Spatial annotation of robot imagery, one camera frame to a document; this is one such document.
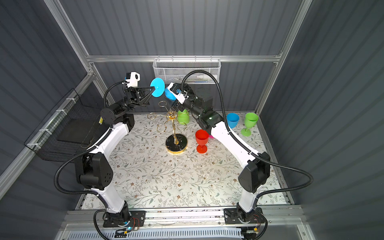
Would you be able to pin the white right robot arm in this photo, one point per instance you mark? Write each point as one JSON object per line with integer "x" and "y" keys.
{"x": 254, "y": 173}

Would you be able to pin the gold wire glass rack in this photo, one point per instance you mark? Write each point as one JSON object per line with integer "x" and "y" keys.
{"x": 176, "y": 143}

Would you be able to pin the black wire side basket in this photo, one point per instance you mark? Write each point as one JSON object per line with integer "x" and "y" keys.
{"x": 71, "y": 130}

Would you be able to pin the blue wine glass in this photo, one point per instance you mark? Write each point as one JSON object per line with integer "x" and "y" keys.
{"x": 233, "y": 120}
{"x": 160, "y": 89}

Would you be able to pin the white mesh wall basket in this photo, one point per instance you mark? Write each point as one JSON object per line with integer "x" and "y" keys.
{"x": 175, "y": 71}

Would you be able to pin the green wine glass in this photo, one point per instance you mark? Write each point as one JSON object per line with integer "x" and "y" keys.
{"x": 250, "y": 121}
{"x": 183, "y": 117}

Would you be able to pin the red wine glass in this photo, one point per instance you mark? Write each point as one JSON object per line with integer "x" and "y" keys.
{"x": 202, "y": 138}

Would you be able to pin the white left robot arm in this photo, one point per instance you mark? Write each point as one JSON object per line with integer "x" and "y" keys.
{"x": 93, "y": 170}

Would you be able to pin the right aluminium corner post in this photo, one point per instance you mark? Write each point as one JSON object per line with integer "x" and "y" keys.
{"x": 288, "y": 43}

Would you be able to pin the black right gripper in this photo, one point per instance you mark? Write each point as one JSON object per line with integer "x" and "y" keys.
{"x": 178, "y": 106}

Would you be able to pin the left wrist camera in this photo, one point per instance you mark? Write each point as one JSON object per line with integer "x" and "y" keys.
{"x": 132, "y": 79}

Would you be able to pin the aluminium corner frame post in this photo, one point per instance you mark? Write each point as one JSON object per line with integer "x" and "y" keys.
{"x": 93, "y": 75}

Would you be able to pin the white vented cover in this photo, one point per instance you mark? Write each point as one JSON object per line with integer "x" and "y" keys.
{"x": 178, "y": 234}

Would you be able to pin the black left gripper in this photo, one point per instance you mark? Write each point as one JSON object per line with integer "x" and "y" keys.
{"x": 135, "y": 97}

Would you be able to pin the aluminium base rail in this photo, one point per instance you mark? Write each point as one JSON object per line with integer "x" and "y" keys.
{"x": 201, "y": 218}

